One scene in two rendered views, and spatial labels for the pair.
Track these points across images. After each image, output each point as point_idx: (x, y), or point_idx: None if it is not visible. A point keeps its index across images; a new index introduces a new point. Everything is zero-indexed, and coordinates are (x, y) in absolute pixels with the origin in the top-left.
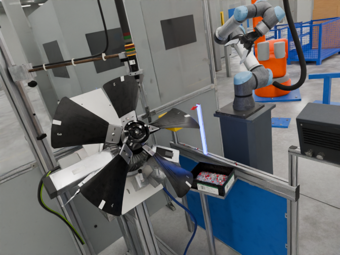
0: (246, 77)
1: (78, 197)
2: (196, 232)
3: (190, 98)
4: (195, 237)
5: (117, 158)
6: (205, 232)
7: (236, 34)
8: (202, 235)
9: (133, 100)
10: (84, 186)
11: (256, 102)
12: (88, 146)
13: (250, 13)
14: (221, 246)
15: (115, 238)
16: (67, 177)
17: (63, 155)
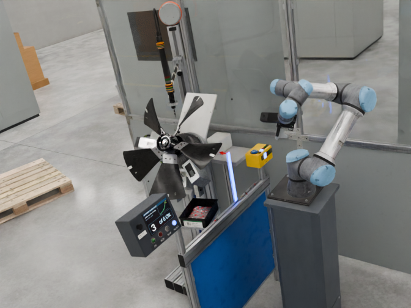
0: (287, 158)
1: (220, 168)
2: (276, 283)
3: (370, 148)
4: (269, 284)
5: (148, 150)
6: (278, 291)
7: (345, 101)
8: (273, 289)
9: (183, 120)
10: (125, 152)
11: (324, 198)
12: (178, 134)
13: (278, 93)
14: (262, 307)
15: None
16: (144, 143)
17: (214, 129)
